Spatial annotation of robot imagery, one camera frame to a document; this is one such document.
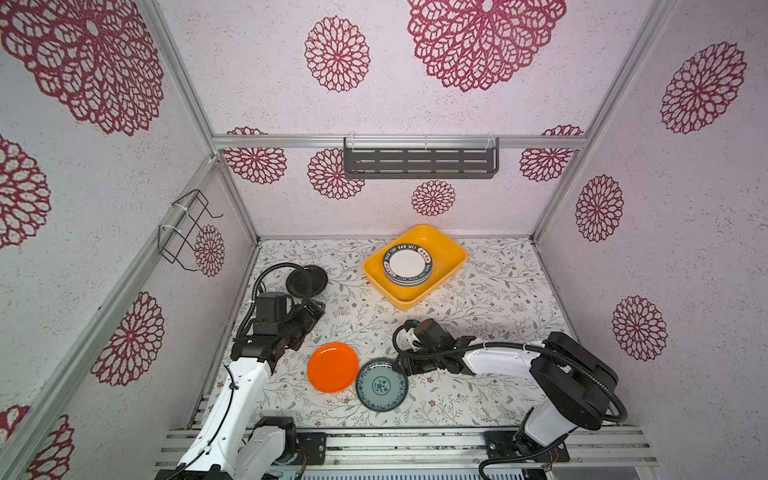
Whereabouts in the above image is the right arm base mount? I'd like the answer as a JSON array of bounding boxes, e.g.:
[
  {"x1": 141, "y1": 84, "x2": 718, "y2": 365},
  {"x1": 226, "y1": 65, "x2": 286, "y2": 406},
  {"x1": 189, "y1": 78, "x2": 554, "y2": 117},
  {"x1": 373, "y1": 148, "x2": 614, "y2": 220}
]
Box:
[{"x1": 483, "y1": 429, "x2": 570, "y2": 464}]

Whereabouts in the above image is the green rim plate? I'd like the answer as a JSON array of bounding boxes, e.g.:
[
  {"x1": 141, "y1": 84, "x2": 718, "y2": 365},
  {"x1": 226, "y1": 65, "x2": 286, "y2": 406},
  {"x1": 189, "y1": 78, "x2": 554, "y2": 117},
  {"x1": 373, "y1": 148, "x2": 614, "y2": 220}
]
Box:
[{"x1": 382, "y1": 243, "x2": 434, "y2": 279}]

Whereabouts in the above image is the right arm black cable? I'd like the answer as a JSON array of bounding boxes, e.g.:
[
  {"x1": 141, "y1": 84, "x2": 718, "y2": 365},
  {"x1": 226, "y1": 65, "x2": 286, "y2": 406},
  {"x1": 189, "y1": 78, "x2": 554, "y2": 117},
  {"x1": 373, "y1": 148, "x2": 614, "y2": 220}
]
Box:
[{"x1": 391, "y1": 319, "x2": 629, "y2": 480}]

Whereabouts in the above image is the aluminium front rail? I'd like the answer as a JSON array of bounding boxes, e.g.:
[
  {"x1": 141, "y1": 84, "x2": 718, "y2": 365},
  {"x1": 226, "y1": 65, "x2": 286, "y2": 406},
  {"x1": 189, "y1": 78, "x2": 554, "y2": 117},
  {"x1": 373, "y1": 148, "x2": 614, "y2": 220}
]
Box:
[{"x1": 152, "y1": 425, "x2": 660, "y2": 480}]

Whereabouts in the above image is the sunburst plate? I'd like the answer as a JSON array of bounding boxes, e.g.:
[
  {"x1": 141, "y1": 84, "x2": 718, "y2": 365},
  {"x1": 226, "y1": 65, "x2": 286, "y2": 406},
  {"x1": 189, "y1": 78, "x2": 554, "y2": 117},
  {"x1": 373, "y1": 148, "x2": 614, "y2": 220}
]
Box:
[{"x1": 386, "y1": 275, "x2": 429, "y2": 288}]

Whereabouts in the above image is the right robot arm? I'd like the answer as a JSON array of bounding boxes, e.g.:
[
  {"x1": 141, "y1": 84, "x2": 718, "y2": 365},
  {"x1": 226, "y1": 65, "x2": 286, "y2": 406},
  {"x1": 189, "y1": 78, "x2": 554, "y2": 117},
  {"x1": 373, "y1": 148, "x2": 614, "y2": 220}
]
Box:
[{"x1": 392, "y1": 319, "x2": 628, "y2": 453}]

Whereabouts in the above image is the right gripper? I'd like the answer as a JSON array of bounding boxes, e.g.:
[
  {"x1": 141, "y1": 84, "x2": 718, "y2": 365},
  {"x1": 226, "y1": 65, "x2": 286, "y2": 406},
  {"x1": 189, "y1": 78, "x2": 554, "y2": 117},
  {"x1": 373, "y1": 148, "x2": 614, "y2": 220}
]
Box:
[{"x1": 387, "y1": 349, "x2": 441, "y2": 376}]

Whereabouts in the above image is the teal patterned plate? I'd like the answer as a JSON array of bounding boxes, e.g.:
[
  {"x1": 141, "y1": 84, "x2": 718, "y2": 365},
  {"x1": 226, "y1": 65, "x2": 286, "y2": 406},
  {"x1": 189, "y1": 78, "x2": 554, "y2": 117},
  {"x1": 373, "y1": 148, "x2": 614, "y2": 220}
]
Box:
[{"x1": 355, "y1": 358, "x2": 409, "y2": 413}]

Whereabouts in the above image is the black wire rack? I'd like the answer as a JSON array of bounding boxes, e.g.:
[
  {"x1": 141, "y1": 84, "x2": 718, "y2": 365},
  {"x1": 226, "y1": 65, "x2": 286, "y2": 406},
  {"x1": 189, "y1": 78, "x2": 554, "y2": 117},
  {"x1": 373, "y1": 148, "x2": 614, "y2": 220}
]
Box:
[{"x1": 156, "y1": 189, "x2": 222, "y2": 272}]

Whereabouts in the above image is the small black plate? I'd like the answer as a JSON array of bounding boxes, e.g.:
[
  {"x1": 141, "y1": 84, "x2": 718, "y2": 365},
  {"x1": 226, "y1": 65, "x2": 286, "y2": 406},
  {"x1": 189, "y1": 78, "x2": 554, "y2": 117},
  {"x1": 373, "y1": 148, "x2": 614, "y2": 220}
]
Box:
[{"x1": 286, "y1": 265, "x2": 328, "y2": 297}]

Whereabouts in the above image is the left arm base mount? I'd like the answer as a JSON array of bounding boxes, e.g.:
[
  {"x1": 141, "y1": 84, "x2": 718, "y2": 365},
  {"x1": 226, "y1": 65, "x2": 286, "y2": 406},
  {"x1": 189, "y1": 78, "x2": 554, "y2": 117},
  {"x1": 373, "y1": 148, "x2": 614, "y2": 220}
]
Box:
[{"x1": 277, "y1": 432, "x2": 328, "y2": 467}]

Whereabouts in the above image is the yellow plastic bin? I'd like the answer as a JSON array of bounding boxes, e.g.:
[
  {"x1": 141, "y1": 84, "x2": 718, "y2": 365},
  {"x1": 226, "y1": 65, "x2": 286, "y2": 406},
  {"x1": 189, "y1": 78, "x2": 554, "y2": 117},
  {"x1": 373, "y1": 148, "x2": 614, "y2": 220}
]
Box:
[{"x1": 363, "y1": 225, "x2": 468, "y2": 311}]

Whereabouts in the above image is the grey wall shelf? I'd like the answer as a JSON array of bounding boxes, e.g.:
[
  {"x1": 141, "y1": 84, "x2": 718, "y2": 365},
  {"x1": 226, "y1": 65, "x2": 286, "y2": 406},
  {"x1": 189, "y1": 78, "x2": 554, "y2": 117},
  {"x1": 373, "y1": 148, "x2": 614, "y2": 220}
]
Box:
[{"x1": 342, "y1": 138, "x2": 500, "y2": 180}]

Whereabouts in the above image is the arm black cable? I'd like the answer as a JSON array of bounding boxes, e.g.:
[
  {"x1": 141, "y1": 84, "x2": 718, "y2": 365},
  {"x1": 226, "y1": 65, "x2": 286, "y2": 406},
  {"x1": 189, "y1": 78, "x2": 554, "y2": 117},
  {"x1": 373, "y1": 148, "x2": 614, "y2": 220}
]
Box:
[
  {"x1": 164, "y1": 262, "x2": 314, "y2": 480},
  {"x1": 391, "y1": 319, "x2": 629, "y2": 480}
]

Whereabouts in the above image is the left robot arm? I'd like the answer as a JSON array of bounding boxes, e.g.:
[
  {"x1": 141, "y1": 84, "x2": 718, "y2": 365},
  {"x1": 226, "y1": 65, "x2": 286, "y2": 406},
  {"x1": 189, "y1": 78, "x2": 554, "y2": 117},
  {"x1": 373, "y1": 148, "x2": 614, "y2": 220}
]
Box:
[{"x1": 156, "y1": 292, "x2": 325, "y2": 479}]

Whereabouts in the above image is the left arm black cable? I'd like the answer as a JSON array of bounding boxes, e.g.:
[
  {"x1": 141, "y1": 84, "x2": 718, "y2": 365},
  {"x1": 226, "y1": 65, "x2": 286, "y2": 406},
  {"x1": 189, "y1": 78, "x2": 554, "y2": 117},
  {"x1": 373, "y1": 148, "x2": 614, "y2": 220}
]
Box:
[{"x1": 164, "y1": 262, "x2": 314, "y2": 480}]

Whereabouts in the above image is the orange plate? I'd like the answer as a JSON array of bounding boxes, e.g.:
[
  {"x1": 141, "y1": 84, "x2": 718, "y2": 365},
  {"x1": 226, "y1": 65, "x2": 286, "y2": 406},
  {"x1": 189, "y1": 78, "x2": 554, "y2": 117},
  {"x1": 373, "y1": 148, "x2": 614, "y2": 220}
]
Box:
[{"x1": 307, "y1": 342, "x2": 359, "y2": 394}]

